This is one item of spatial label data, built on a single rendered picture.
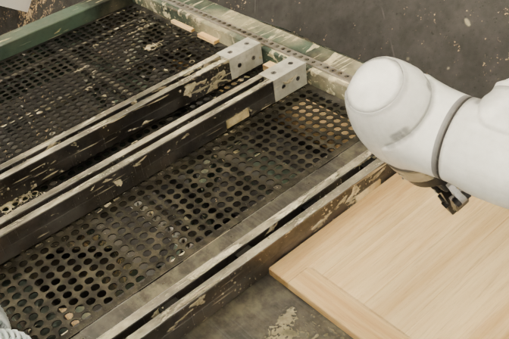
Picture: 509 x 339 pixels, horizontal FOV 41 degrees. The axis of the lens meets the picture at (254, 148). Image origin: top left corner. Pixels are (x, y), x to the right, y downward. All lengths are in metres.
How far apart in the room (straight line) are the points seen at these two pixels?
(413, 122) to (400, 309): 0.61
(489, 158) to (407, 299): 0.63
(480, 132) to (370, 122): 0.12
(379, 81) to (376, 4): 2.21
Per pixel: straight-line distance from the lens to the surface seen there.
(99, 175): 1.62
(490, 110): 0.75
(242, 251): 1.35
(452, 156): 0.76
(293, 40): 2.08
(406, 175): 0.90
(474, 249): 1.42
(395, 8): 2.90
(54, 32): 2.50
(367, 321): 1.28
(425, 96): 0.76
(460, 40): 2.72
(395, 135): 0.76
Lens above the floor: 2.39
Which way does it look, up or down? 47 degrees down
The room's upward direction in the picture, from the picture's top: 83 degrees counter-clockwise
